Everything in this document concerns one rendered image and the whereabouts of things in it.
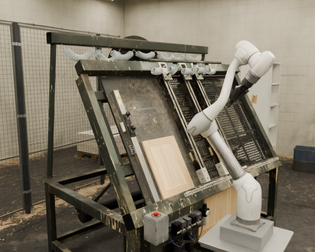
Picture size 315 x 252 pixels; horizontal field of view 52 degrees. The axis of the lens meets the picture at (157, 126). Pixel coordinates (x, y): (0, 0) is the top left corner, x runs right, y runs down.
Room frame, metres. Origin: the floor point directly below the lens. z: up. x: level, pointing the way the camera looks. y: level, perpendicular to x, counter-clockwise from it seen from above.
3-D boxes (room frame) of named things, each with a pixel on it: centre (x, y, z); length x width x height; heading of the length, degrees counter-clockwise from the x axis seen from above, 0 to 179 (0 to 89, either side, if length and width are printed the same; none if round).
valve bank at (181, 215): (2.33, -0.26, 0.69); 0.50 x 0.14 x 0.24; 134
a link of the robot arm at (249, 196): (2.04, -0.62, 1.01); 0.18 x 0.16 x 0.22; 162
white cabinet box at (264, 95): (6.30, -2.01, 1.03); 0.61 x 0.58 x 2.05; 145
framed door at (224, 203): (3.22, -0.72, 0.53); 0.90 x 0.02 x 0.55; 134
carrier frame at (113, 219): (3.31, -0.14, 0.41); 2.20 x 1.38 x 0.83; 134
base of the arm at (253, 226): (2.05, -0.63, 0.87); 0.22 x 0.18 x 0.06; 140
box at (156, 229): (1.97, 0.01, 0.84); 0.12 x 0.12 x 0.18; 44
